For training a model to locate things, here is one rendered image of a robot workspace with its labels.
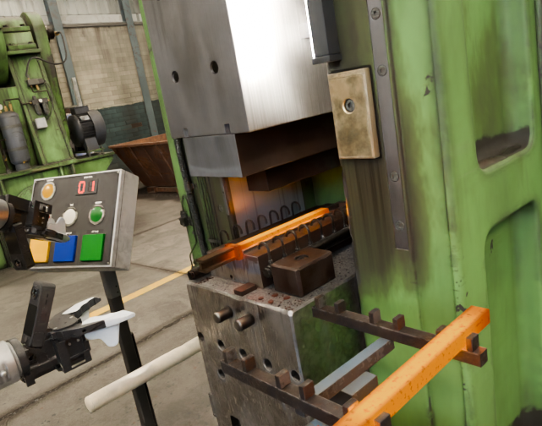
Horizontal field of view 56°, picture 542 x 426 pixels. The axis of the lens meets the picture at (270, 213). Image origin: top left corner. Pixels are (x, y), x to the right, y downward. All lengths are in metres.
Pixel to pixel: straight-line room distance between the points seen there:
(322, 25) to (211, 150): 0.37
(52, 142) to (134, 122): 4.60
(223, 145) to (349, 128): 0.28
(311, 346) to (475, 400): 0.34
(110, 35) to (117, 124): 1.65
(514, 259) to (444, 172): 0.47
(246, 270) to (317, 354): 0.25
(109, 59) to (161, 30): 9.23
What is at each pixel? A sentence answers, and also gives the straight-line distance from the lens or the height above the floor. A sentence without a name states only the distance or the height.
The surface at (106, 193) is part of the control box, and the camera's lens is 1.52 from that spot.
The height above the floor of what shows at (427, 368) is 0.98.
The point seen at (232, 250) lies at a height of 1.00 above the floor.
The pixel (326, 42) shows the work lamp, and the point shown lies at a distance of 1.02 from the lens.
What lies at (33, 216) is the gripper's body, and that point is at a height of 1.15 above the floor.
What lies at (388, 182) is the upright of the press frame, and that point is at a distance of 1.03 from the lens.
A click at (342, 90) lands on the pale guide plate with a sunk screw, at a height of 1.32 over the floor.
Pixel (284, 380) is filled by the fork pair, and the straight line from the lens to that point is 0.73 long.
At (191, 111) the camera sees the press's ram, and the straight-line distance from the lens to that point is 1.20.
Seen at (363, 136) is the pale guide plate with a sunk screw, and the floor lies 1.23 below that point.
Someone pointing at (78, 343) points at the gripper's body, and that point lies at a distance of 1.02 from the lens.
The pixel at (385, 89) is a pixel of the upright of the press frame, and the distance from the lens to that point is 1.00.
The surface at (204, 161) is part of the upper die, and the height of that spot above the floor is 1.21.
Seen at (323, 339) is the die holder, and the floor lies 0.82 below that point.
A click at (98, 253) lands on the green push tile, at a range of 1.48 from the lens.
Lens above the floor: 1.35
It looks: 14 degrees down
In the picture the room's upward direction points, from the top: 10 degrees counter-clockwise
